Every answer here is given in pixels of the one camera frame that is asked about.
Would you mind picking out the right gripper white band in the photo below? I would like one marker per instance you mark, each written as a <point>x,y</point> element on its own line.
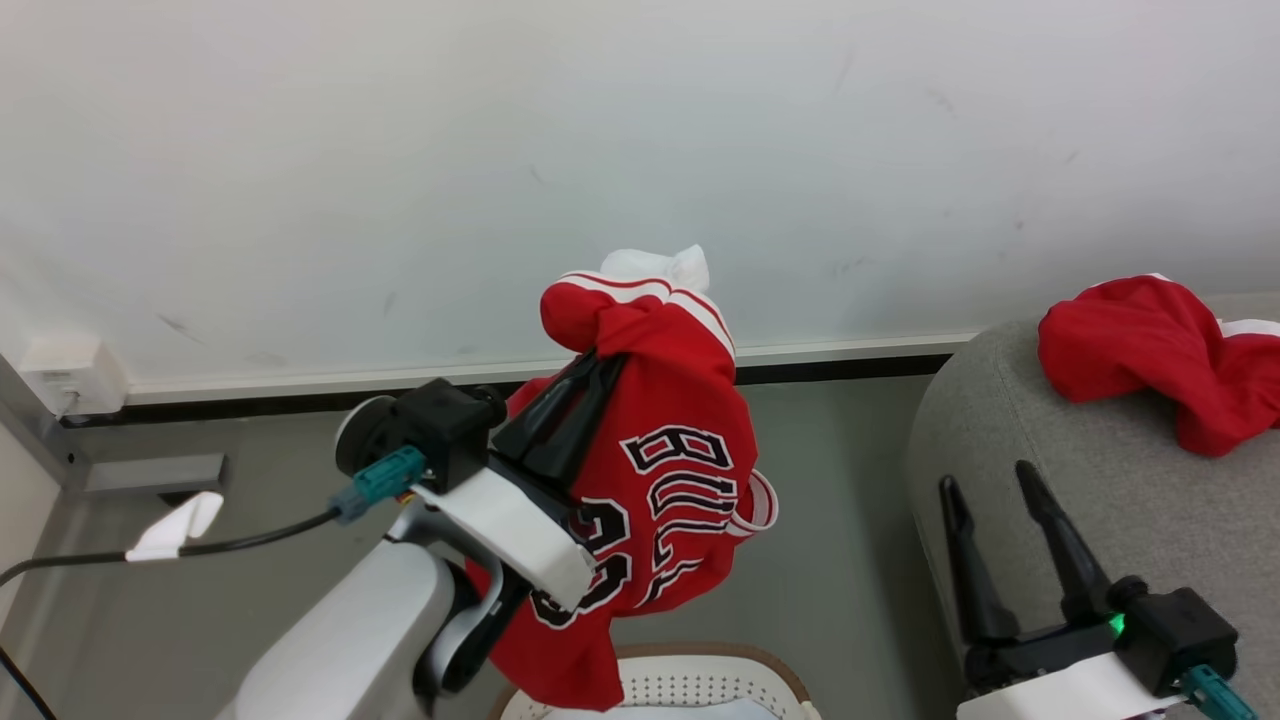
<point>1060,680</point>

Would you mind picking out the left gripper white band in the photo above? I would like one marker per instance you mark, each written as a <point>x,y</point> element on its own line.
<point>520,530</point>

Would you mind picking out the red Bulls basketball jersey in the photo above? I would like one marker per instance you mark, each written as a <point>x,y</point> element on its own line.
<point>660,440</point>

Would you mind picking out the plain red garment white trim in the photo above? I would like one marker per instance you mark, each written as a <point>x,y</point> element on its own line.
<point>1140,350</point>

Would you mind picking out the white perforated basket brown rim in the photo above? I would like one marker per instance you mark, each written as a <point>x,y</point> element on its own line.
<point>690,680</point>

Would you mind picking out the grey fabric sofa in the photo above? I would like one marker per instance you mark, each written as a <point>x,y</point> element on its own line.
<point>1100,480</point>

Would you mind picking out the dark baseboard with white edge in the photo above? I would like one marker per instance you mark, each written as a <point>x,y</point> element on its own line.
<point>850,360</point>

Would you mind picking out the white tape tag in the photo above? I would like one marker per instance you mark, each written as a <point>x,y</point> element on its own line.
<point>175,525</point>

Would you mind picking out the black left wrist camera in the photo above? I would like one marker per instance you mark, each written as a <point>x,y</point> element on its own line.
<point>445,425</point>

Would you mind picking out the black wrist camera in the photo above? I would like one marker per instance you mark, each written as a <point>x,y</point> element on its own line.
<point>1180,635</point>
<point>445,425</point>

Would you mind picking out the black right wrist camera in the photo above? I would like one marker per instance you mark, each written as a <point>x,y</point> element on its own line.
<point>1180,635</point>

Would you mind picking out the grey metal floor bracket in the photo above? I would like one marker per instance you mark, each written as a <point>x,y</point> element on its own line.
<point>150,472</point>

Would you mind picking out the white wall socket box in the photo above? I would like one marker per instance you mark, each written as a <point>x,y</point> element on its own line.
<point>72,375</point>

